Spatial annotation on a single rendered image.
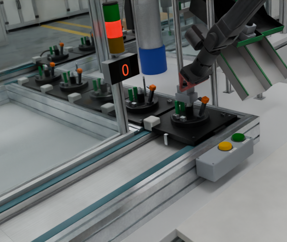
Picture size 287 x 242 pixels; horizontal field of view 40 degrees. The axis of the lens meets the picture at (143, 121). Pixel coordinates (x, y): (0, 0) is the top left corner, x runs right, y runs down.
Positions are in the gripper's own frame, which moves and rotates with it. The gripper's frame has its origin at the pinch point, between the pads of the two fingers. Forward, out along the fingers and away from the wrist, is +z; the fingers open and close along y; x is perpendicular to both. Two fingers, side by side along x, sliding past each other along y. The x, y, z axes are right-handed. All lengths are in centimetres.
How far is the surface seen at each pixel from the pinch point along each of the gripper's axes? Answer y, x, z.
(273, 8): -532, -159, 241
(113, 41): 20.8, -20.9, -9.3
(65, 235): 64, 21, 0
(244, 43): -23.5, -0.4, -12.9
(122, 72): 19.9, -13.3, -2.3
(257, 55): -44.4, 0.9, 0.4
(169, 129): 9.8, 7.8, 9.8
